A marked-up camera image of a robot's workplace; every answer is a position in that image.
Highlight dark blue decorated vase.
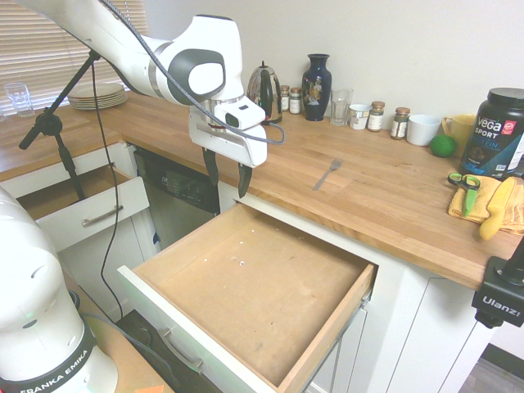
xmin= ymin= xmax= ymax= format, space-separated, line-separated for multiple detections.
xmin=301 ymin=53 xmax=332 ymax=122

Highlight thin black cable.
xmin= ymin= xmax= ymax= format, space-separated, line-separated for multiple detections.
xmin=88 ymin=60 xmax=124 ymax=321

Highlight black boom camera stand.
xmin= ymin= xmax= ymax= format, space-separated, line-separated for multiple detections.
xmin=18 ymin=47 xmax=104 ymax=201

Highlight clear drinking glass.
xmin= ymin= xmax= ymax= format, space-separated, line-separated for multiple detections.
xmin=2 ymin=82 xmax=35 ymax=118

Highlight green handled scissors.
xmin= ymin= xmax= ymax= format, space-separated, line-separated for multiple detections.
xmin=446 ymin=172 xmax=481 ymax=218

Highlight stack of white plates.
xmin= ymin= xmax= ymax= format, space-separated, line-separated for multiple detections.
xmin=66 ymin=83 xmax=129 ymax=111

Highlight large open wooden drawer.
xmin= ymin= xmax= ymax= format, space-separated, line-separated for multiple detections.
xmin=117 ymin=202 xmax=380 ymax=393

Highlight yellow mug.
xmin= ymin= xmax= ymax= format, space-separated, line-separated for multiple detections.
xmin=440 ymin=113 xmax=478 ymax=151

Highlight black Ulanzi camera clamp stand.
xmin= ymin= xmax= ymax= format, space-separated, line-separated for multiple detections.
xmin=471 ymin=232 xmax=524 ymax=329

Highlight small open white drawer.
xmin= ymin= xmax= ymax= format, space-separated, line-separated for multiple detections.
xmin=16 ymin=165 xmax=151 ymax=254

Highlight yellow folded towel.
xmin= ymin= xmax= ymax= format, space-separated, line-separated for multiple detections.
xmin=447 ymin=174 xmax=524 ymax=236

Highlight stainless steel dishwasher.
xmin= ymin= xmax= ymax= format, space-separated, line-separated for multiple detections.
xmin=133 ymin=147 xmax=222 ymax=251

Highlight stainless steel electric kettle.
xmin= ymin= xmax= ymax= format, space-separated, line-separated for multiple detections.
xmin=246 ymin=61 xmax=284 ymax=125

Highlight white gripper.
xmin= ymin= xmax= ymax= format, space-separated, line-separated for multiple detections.
xmin=187 ymin=111 xmax=269 ymax=199

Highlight black Vega protein tub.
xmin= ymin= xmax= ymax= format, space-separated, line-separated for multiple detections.
xmin=459 ymin=87 xmax=524 ymax=182

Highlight grey braided cable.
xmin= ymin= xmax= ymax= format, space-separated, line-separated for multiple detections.
xmin=97 ymin=0 xmax=286 ymax=147

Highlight spice jar copper lid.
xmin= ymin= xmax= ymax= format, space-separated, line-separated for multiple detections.
xmin=367 ymin=101 xmax=386 ymax=133
xmin=389 ymin=106 xmax=412 ymax=141

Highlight yellow knife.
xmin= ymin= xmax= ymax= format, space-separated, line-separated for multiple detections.
xmin=478 ymin=176 xmax=518 ymax=242

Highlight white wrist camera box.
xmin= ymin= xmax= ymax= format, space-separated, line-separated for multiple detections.
xmin=212 ymin=96 xmax=266 ymax=133

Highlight silver metal fork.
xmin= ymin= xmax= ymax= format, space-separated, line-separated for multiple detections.
xmin=312 ymin=158 xmax=345 ymax=192

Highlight plain white cup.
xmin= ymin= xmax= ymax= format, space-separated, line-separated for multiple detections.
xmin=405 ymin=114 xmax=443 ymax=147

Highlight wooden window blinds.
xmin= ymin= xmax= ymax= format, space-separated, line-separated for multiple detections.
xmin=0 ymin=0 xmax=147 ymax=108

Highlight green lime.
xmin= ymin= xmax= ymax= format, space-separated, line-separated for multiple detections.
xmin=429 ymin=134 xmax=458 ymax=158

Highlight clear glass tumbler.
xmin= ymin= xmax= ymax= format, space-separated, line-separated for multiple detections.
xmin=330 ymin=87 xmax=355 ymax=127

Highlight wooden robot mounting board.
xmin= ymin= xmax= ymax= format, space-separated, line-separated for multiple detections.
xmin=61 ymin=281 xmax=178 ymax=393

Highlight white kitchen cabinet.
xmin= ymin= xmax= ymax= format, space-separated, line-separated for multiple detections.
xmin=0 ymin=140 xmax=509 ymax=393

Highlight small patterned white cup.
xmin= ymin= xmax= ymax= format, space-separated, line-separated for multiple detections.
xmin=348 ymin=103 xmax=373 ymax=131

